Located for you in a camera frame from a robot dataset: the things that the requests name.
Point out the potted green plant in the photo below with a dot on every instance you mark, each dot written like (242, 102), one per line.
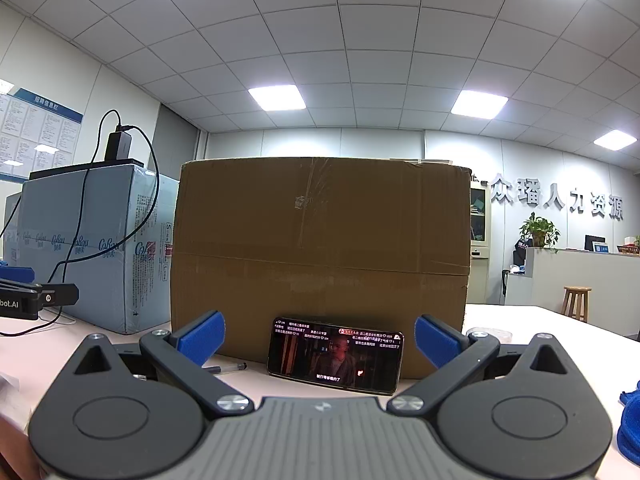
(541, 232)

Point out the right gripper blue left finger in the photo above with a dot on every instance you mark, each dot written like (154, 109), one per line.
(178, 358)

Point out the blue wall notice board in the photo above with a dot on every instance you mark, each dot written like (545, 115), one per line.
(36, 134)

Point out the grey black pen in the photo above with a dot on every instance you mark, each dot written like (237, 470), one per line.
(225, 369)

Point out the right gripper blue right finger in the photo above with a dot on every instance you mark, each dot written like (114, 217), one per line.
(459, 360)

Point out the white reception counter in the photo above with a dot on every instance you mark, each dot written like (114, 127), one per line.
(614, 281)

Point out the blue microfibre cloth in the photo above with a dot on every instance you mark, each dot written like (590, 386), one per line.
(628, 435)

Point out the large brown cardboard box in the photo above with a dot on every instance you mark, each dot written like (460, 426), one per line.
(367, 243)

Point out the black power adapter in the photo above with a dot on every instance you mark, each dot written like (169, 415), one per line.
(118, 146)

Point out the computer monitor on counter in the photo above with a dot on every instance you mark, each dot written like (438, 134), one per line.
(596, 244)

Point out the black smartphone playing video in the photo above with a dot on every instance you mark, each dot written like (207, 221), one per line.
(336, 356)

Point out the light blue wrapped carton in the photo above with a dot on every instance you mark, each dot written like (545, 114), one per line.
(108, 230)

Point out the wooden stool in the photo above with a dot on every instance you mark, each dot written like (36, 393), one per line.
(576, 303)

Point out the beige filing cabinet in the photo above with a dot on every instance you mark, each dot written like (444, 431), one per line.
(480, 243)

